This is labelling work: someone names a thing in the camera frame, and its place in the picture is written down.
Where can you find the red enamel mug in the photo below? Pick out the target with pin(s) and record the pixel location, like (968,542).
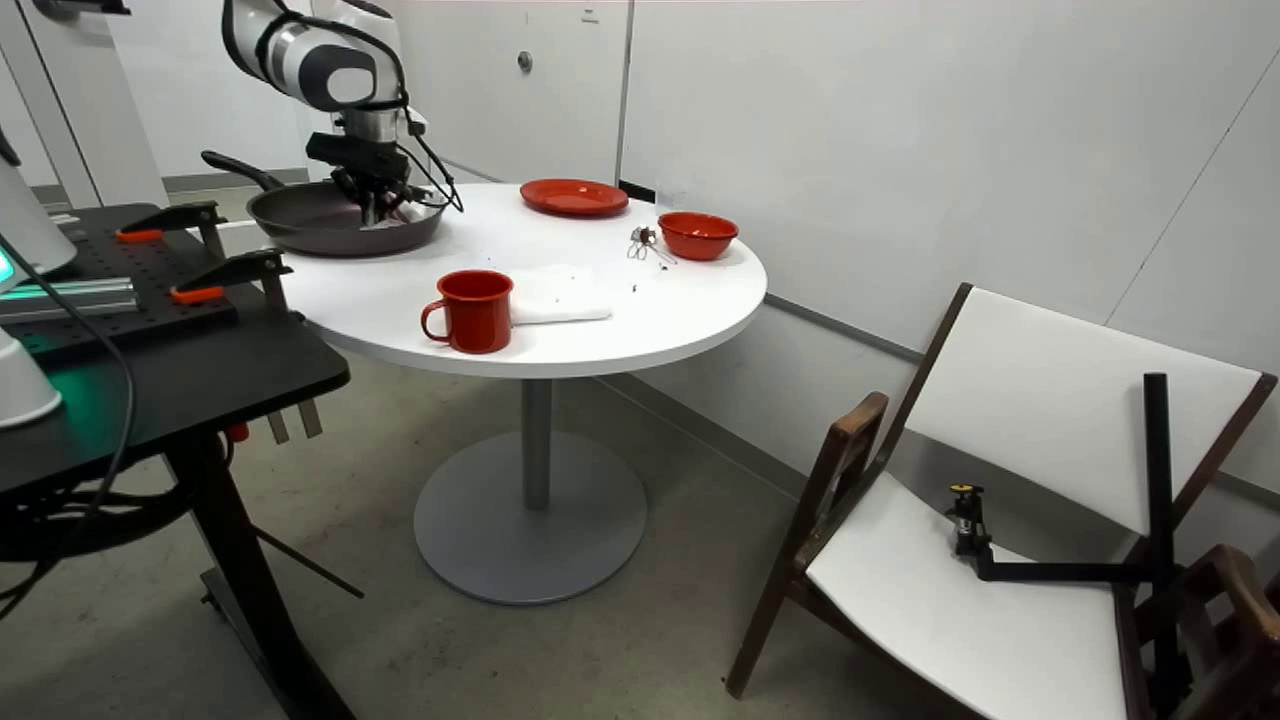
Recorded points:
(475,315)

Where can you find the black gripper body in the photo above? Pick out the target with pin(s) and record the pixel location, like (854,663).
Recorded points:
(374,172)

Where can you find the grey round door knob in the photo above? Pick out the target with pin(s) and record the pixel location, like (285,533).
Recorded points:
(525,63)

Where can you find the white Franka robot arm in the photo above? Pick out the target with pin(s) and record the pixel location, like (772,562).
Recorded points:
(327,72)

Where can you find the black desk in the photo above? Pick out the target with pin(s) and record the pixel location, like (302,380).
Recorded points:
(201,385)

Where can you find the black metal stand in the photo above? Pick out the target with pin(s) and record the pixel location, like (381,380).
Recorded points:
(1161,467)

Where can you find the black frying pan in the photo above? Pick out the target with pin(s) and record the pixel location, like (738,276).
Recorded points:
(285,221)

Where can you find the red plate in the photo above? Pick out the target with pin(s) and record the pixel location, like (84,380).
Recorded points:
(577,196)

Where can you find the silver aluminium rail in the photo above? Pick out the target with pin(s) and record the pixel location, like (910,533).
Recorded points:
(64,298)

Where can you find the dark wooden chair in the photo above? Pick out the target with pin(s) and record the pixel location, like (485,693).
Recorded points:
(1233,626)

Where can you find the metal paper clips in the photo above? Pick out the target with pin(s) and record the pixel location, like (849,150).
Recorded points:
(644,242)

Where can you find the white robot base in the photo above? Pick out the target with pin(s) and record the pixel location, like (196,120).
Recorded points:
(24,227)

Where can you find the grey table pedestal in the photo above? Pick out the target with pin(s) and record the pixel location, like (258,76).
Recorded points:
(531,533)

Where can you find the black mounted device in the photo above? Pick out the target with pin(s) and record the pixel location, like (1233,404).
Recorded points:
(83,7)

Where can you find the black flat object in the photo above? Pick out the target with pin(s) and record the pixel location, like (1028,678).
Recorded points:
(636,190)

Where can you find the red bowl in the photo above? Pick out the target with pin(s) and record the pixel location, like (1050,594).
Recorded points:
(699,238)

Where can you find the white rounded object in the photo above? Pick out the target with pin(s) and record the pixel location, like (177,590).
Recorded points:
(20,385)

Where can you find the wooden chair with white panels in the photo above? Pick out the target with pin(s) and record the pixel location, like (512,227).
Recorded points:
(1055,401)

